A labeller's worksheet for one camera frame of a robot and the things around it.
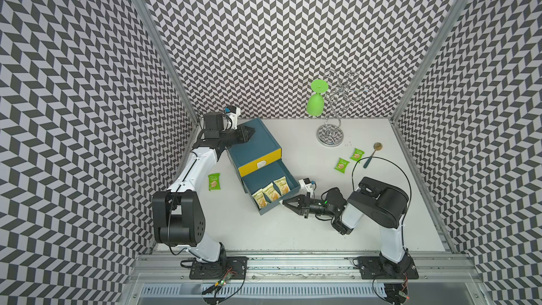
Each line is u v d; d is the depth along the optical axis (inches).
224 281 26.8
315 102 36.8
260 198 31.8
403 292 26.8
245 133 29.9
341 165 39.4
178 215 17.2
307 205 28.9
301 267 29.2
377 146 41.3
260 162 29.7
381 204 20.4
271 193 32.2
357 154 40.2
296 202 30.4
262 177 31.7
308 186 32.3
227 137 28.4
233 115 30.6
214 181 36.7
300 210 29.0
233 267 28.4
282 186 33.2
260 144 32.3
